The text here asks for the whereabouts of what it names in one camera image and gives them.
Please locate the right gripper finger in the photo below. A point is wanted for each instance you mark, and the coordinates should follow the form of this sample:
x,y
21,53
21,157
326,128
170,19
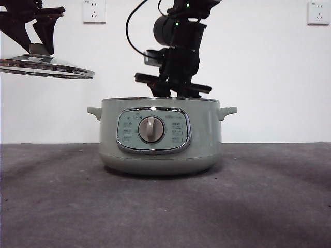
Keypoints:
x,y
161,93
188,94

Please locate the pale green electric pot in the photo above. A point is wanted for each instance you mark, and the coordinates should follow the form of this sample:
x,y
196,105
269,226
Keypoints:
x,y
155,162

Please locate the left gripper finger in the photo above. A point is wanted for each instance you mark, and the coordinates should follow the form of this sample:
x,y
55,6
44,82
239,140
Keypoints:
x,y
47,33
13,28

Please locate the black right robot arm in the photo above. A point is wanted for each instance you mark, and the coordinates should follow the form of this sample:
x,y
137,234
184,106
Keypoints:
x,y
186,33

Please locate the glass lid with green knob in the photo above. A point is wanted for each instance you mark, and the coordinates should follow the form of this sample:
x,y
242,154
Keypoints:
x,y
38,63

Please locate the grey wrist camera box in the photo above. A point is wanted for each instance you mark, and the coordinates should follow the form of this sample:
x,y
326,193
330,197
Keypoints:
x,y
152,58

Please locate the white wall socket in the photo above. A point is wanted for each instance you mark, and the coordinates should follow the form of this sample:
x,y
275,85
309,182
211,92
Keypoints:
x,y
93,13
318,14

